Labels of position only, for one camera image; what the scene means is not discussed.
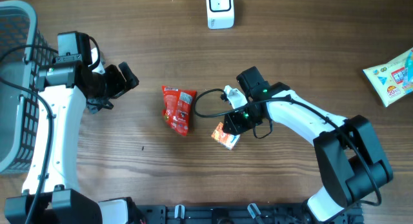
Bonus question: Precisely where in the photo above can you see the orange small carton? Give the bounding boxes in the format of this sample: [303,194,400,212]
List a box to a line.
[211,122,240,150]

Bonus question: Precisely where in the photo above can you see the red snack bag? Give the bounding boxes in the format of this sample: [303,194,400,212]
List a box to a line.
[162,85,197,136]

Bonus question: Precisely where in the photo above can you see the yellow wet wipes pack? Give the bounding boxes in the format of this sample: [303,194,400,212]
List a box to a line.
[363,48,412,107]

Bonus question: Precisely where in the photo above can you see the teal small carton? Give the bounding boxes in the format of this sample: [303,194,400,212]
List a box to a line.
[403,51,413,86]

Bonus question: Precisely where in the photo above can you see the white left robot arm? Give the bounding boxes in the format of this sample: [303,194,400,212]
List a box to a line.
[5,31,146,223]

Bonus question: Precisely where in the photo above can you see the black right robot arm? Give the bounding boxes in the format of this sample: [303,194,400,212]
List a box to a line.
[221,66,393,222]

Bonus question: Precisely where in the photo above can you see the grey plastic shopping basket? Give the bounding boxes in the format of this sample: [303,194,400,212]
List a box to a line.
[1,0,57,174]

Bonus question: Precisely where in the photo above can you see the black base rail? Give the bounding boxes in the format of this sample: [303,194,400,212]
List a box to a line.
[135,203,365,224]

